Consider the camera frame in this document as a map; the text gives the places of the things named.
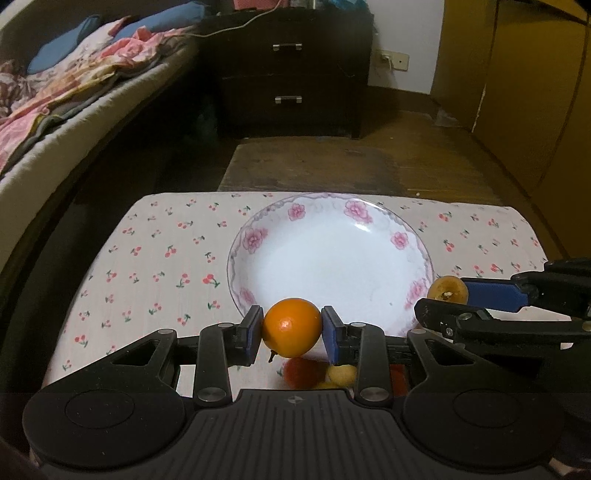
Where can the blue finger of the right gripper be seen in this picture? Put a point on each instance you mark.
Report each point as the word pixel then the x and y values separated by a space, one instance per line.
pixel 496 294

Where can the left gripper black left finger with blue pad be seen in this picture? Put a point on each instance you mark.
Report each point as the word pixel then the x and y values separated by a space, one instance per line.
pixel 220 346

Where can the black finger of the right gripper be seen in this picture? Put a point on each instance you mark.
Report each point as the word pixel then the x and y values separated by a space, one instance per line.
pixel 465 324

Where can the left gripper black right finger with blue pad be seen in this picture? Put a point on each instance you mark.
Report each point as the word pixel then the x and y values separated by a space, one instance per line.
pixel 361 345

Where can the yellow longan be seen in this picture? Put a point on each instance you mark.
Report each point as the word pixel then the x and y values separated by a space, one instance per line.
pixel 343 376

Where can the brown longan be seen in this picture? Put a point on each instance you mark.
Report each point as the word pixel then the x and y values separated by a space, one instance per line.
pixel 449 289

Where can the red tomato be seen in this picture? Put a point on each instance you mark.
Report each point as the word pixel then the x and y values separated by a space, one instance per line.
pixel 304 374

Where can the white floral plate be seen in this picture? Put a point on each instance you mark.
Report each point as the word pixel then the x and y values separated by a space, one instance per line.
pixel 333 250

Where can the cherry print tablecloth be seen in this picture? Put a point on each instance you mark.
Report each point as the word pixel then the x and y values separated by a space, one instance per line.
pixel 164 266

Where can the dark low wooden table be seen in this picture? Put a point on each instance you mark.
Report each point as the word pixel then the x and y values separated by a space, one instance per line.
pixel 311 164

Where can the brown wooden cabinet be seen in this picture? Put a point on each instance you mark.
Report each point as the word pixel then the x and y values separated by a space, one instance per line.
pixel 517 75

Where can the dark wooden dresser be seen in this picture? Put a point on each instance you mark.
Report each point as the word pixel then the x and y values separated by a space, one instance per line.
pixel 291 71

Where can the pink floral blanket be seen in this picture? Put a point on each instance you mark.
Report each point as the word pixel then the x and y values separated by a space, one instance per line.
pixel 31 104

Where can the blue pillow right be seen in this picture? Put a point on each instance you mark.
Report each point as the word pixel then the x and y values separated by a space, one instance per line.
pixel 176 17

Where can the blue pillow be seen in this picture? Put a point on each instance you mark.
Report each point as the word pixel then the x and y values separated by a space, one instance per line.
pixel 57 49
pixel 176 17

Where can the blue pillow left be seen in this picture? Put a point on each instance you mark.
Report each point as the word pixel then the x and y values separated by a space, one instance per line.
pixel 57 49

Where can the white wall socket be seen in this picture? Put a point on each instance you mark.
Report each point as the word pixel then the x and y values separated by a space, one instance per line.
pixel 392 61

